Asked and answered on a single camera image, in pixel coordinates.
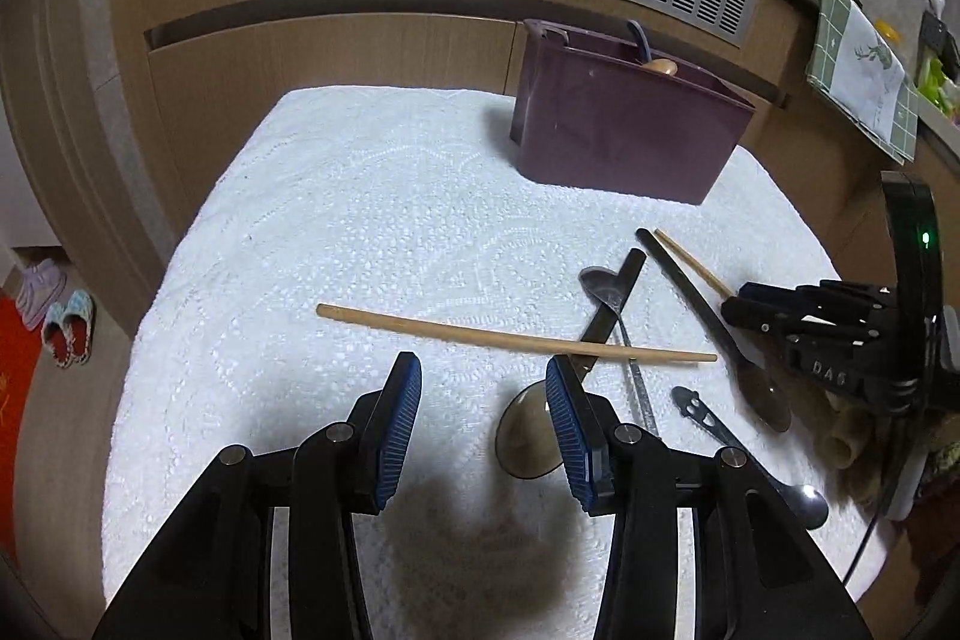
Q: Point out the pair of slippers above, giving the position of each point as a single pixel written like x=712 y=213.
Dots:
x=68 y=328

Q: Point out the blue rice paddle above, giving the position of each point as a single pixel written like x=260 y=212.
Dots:
x=642 y=43

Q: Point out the yellow lid jar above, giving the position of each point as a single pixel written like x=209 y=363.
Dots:
x=887 y=32

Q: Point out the smiley face steel spoon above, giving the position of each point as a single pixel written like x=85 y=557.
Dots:
x=806 y=503

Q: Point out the black handled steel spoon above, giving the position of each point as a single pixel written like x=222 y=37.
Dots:
x=761 y=393

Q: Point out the green white kitchen towel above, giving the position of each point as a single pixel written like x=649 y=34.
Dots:
x=854 y=69

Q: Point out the red floor mat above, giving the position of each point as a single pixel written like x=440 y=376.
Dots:
x=19 y=352

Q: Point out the purple utensil holder box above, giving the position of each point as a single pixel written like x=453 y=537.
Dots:
x=590 y=114

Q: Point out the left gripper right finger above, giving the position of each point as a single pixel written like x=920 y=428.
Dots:
x=580 y=422

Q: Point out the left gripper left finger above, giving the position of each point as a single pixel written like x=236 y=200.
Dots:
x=383 y=423

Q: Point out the wooden spoon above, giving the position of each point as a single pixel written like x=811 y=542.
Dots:
x=662 y=66

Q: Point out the grey shoes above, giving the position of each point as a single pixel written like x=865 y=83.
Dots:
x=41 y=286

